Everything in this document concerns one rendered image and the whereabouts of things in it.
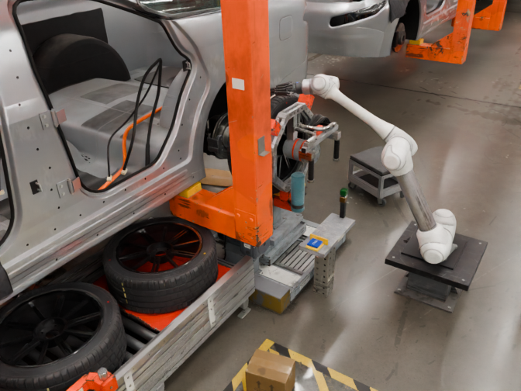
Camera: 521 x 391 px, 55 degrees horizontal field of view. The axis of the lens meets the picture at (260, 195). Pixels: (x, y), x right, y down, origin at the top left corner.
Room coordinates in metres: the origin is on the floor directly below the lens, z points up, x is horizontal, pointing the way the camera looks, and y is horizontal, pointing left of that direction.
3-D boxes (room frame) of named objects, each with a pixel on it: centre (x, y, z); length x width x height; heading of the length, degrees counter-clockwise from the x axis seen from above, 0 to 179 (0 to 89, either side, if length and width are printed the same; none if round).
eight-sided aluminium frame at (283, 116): (2.94, -0.21, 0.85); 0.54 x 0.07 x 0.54; 145
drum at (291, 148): (2.89, -0.27, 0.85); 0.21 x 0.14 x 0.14; 55
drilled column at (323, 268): (2.52, -0.39, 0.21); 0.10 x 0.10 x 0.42; 55
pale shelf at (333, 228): (2.54, -0.41, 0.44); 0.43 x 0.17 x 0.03; 145
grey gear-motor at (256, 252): (2.75, 0.16, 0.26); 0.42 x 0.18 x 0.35; 55
